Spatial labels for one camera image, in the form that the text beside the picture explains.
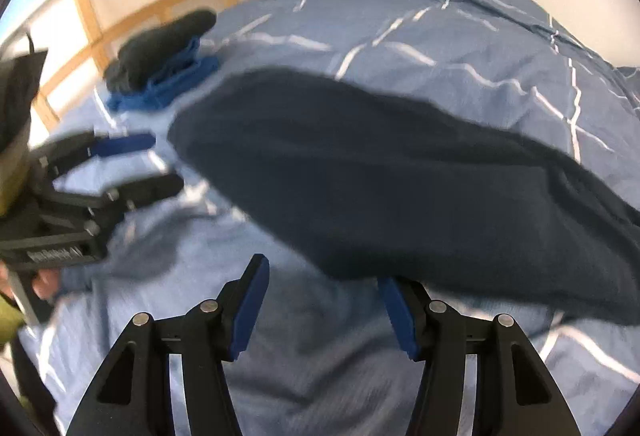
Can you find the blue checked duvet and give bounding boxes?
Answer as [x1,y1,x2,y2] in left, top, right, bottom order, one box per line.
[21,0,639,435]

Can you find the blue folded garment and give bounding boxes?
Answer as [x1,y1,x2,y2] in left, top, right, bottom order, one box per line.
[106,38,220,112]

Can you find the person's left hand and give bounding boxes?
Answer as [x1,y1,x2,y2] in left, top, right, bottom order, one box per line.
[0,263,61,301]

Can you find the dark folded garment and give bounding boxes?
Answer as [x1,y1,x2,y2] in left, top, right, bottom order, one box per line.
[104,8,217,94]

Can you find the wooden bunk bed frame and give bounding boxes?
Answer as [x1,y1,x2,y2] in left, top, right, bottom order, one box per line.
[29,0,321,132]

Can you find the dark navy pants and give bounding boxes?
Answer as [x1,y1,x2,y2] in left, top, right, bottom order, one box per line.
[167,68,639,326]

